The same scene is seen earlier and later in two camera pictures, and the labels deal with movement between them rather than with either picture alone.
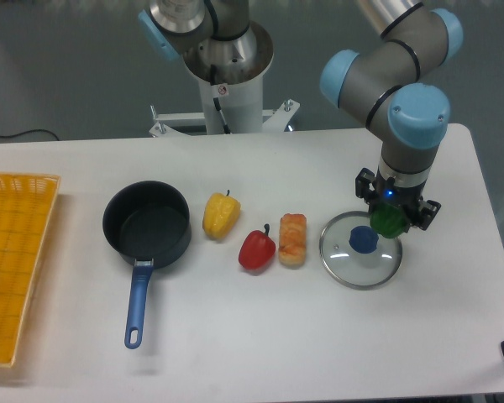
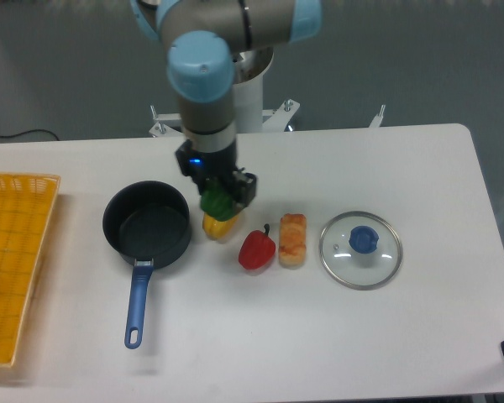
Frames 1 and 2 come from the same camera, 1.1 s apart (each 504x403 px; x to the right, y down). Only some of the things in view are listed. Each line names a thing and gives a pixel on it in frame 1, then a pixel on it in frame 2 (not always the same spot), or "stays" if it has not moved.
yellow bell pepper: [222, 215] stays
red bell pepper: [257, 249] stays
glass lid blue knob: [356, 255] stays
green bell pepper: [388, 219] → [217, 203]
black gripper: [389, 191] → [202, 165]
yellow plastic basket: [17, 213] stays
